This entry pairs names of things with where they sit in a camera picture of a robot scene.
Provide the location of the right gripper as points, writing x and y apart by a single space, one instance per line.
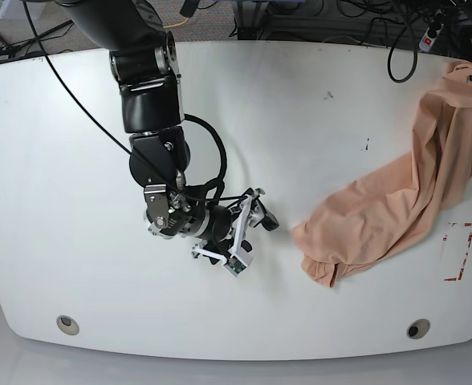
214 223

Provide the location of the peach T-shirt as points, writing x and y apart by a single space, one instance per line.
394 207

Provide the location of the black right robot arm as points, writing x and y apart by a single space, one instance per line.
143 62

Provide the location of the red tape rectangle marking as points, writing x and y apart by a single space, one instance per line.
455 250

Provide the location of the white power strip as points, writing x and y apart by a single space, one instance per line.
434 29

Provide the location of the black tripod stand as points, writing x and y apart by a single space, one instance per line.
11 50

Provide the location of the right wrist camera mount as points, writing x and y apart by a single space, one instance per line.
248 219

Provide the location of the right table cable grommet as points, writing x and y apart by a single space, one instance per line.
418 329

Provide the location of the table cable grommet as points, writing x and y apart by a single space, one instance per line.
418 329
67 325

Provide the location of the left table cable grommet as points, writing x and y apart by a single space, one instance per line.
67 325

